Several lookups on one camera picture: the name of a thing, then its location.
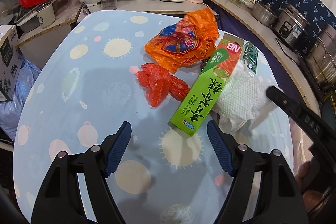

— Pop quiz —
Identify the small steel pot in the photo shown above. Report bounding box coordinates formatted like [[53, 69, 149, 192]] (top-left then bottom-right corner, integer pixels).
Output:
[[252, 2, 277, 27]]

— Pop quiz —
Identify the enamel mug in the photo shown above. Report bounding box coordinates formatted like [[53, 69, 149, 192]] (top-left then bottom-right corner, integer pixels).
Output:
[[37, 3, 55, 28]]

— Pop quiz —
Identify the silver rice cooker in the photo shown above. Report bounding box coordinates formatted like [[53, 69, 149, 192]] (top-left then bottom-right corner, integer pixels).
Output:
[[271, 4, 310, 51]]

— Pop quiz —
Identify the large steel steamer pot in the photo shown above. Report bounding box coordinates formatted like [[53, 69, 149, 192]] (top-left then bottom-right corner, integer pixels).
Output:
[[306, 24, 336, 90]]

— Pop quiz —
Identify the blue patterned tablecloth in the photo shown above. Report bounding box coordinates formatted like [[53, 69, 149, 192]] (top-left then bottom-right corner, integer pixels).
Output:
[[12, 9, 295, 224]]

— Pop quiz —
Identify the green drink carton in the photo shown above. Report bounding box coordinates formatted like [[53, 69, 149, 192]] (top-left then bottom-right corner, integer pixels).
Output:
[[243, 42, 259, 74]]

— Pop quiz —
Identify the white paper towel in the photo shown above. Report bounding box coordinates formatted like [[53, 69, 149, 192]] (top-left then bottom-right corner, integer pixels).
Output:
[[213, 60, 281, 135]]

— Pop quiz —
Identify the green wasabi box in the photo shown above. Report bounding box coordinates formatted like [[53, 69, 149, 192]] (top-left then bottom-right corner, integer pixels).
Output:
[[170, 39, 242, 136]]

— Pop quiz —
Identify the red crumpled plastic bag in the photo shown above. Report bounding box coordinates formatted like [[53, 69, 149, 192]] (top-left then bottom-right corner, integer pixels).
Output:
[[135, 63, 190, 107]]

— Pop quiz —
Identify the white cardboard box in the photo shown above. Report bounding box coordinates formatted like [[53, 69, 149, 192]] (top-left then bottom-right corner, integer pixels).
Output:
[[0, 25, 24, 102]]

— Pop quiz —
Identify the orange plastic snack bag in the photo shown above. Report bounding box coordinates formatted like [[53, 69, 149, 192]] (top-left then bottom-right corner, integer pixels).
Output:
[[144, 7, 219, 73]]

